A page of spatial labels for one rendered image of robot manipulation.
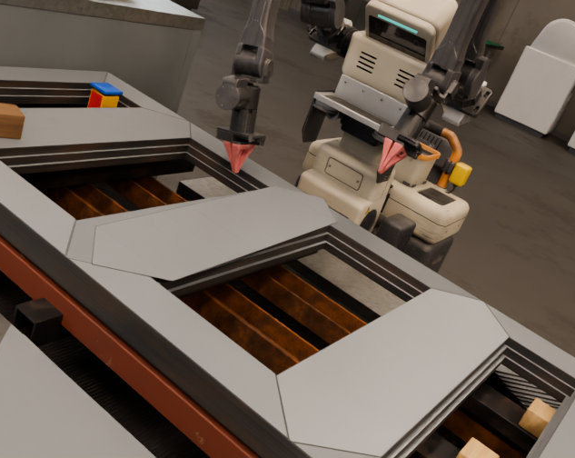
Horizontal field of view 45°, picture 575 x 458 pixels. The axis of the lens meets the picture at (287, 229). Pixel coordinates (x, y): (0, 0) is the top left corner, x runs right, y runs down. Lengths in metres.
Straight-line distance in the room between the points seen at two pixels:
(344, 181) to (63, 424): 1.29
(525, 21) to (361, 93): 9.43
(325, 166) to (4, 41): 0.92
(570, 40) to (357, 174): 8.43
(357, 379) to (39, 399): 0.45
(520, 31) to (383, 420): 10.48
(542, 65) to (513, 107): 0.66
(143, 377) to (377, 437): 0.34
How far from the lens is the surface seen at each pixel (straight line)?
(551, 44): 10.31
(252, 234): 1.35
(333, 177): 2.03
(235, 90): 1.52
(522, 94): 10.32
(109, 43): 2.11
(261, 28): 1.59
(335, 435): 0.94
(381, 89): 1.95
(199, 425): 0.99
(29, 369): 1.00
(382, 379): 1.09
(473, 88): 1.76
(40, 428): 0.92
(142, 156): 1.64
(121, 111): 1.79
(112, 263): 1.11
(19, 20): 1.91
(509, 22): 11.37
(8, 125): 1.45
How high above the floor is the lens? 1.42
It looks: 23 degrees down
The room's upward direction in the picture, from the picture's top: 22 degrees clockwise
